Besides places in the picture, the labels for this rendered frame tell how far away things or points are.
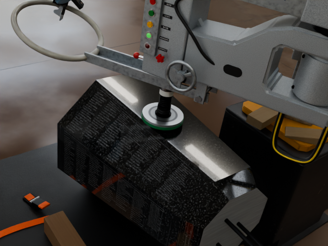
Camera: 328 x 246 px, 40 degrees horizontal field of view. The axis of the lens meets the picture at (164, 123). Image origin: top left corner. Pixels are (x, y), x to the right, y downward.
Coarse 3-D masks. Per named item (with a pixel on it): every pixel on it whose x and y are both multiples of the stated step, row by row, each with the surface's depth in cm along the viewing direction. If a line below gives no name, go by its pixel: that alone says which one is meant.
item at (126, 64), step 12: (108, 48) 233; (96, 60) 225; (108, 60) 221; (120, 60) 232; (132, 60) 228; (120, 72) 221; (132, 72) 217; (144, 72) 214; (156, 84) 214; (168, 84) 211; (192, 96) 207
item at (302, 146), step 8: (248, 104) 265; (256, 104) 266; (248, 112) 261; (288, 120) 256; (272, 128) 250; (280, 128) 248; (320, 128) 254; (280, 136) 247; (296, 144) 239; (304, 144) 238; (312, 144) 240
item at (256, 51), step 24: (216, 24) 198; (264, 24) 185; (288, 24) 171; (192, 48) 191; (216, 48) 186; (240, 48) 181; (264, 48) 176; (312, 48) 167; (216, 72) 191; (240, 72) 186; (264, 72) 181; (240, 96) 191; (264, 96) 186; (288, 96) 183; (312, 120) 180
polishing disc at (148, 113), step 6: (156, 102) 236; (144, 108) 230; (150, 108) 230; (156, 108) 231; (174, 108) 233; (144, 114) 225; (150, 114) 226; (174, 114) 229; (180, 114) 230; (150, 120) 222; (156, 120) 222; (162, 120) 223; (168, 120) 224; (174, 120) 224; (180, 120) 225; (162, 126) 220; (168, 126) 220; (174, 126) 222
